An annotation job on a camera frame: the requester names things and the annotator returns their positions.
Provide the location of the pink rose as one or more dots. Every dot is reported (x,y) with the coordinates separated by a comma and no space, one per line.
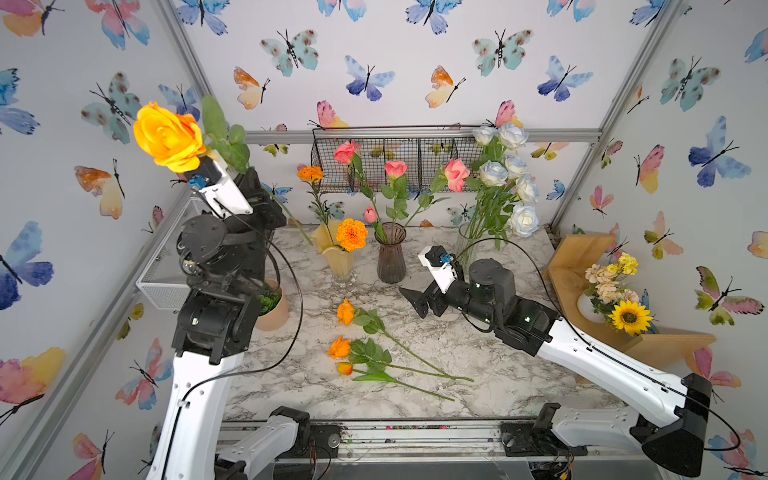
(452,177)

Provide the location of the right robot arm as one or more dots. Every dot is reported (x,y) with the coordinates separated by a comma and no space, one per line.
(665,417)

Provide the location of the wooden corner shelf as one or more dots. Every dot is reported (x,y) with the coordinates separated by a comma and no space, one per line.
(566,272)

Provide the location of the pink rose pair stem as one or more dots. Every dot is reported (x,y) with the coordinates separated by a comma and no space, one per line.
(395,187)

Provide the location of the small white rose stem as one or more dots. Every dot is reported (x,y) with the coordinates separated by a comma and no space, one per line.
(508,139)

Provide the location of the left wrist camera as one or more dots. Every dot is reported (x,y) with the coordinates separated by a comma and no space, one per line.
(220,191)

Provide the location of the orange marigold stem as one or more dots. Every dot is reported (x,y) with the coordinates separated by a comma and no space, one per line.
(351,235)

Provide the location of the sunflower bouquet in vase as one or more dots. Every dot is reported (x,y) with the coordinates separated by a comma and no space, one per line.
(608,299)

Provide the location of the purple glass vase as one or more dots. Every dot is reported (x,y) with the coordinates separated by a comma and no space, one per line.
(391,267)

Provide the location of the yellow ruffled vase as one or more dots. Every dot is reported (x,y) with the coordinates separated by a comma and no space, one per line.
(339,260)

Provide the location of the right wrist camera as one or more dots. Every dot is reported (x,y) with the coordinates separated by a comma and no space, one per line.
(442,266)

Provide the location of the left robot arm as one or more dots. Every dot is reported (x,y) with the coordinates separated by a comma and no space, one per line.
(210,341)

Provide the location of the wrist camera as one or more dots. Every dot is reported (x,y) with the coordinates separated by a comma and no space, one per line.
(220,191)
(442,266)

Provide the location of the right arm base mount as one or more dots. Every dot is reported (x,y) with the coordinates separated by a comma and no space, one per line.
(531,437)

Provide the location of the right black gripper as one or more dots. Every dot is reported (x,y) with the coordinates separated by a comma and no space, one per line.
(436,295)

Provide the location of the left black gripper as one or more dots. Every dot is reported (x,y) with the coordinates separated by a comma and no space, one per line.
(258,201)

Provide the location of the orange ranunculus flower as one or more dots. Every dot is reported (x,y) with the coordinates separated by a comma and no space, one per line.
(369,355)

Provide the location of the orange rose flower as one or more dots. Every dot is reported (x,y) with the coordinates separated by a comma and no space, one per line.
(372,323)
(176,141)

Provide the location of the clear glass vase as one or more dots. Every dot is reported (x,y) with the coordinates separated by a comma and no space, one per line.
(465,249)

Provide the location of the potted green succulent plant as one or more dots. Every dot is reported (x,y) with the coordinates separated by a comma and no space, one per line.
(275,312)

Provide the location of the orange tulip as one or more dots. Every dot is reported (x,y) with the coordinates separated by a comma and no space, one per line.
(379,376)

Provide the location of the pink tulip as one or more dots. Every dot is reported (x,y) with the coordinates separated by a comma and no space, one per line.
(371,216)

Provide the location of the white mesh wall basket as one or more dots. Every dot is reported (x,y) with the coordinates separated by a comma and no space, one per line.
(162,282)

